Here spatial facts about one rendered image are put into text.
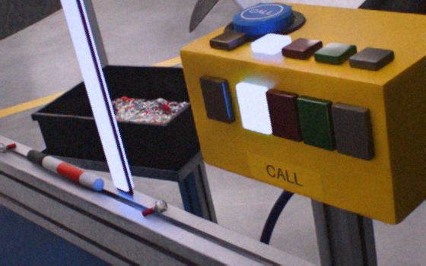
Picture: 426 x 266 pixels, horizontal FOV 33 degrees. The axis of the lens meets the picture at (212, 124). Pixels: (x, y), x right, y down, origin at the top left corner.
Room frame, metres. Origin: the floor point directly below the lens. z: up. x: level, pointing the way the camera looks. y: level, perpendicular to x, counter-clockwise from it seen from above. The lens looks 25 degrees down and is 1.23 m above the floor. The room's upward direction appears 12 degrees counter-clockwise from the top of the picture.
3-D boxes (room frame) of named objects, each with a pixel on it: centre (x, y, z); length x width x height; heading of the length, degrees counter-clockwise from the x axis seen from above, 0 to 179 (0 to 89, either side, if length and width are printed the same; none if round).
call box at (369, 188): (0.42, -0.08, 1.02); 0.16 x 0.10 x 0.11; 40
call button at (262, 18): (0.46, -0.05, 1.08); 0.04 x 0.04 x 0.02
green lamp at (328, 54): (0.38, -0.08, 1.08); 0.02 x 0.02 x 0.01; 40
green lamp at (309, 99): (0.36, -0.06, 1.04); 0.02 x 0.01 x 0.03; 40
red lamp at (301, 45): (0.40, -0.06, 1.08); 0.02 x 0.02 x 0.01; 40
